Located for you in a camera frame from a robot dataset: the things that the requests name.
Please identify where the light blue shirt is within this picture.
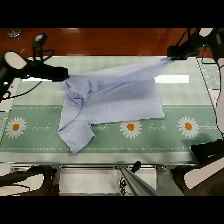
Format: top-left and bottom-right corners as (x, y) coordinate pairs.
(55, 57), (175, 155)

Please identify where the silver frame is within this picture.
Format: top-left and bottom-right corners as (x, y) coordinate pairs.
(0, 161), (198, 197)

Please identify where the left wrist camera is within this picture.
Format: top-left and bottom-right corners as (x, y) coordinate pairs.
(31, 32), (56, 63)

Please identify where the black cable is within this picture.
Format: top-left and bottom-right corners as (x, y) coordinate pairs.
(0, 80), (44, 102)

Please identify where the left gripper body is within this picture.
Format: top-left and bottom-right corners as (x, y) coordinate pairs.
(49, 65), (70, 83)

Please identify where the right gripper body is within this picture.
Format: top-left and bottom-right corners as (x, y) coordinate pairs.
(166, 43), (200, 61)

